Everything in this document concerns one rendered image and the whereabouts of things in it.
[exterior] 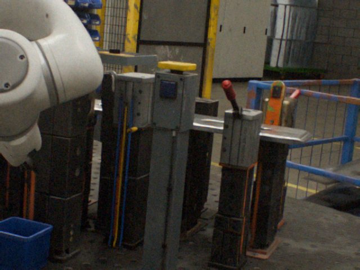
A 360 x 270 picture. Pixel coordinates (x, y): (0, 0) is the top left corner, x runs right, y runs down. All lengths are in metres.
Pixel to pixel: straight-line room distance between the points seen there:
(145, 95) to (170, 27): 3.50
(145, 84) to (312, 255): 0.60
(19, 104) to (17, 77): 0.03
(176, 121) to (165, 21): 3.66
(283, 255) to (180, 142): 0.48
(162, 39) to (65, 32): 4.18
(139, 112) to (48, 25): 0.73
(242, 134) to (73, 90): 0.72
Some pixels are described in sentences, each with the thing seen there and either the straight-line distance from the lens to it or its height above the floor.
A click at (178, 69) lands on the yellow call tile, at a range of 1.27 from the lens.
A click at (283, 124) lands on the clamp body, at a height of 1.00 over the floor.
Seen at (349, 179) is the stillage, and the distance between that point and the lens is 3.24.
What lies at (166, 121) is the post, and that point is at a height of 1.05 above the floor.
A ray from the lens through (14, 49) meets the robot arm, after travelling 0.69.
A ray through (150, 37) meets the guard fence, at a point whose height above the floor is 1.08.
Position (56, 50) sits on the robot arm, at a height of 1.20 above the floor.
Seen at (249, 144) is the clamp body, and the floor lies 1.00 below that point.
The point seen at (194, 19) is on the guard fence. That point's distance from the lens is 5.17.
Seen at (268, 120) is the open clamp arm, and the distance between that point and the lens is 1.72.
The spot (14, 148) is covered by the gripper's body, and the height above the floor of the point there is 1.07.
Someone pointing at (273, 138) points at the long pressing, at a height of 1.00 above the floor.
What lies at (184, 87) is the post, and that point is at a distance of 1.26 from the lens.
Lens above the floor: 1.25
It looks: 10 degrees down
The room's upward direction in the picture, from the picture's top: 5 degrees clockwise
